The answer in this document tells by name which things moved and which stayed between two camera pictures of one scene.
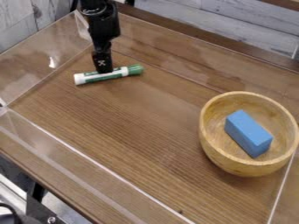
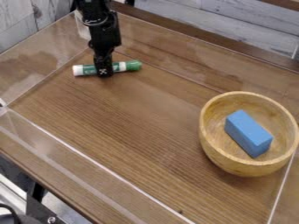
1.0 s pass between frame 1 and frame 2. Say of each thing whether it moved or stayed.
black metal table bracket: stayed
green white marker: moved
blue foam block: stayed
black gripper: stayed
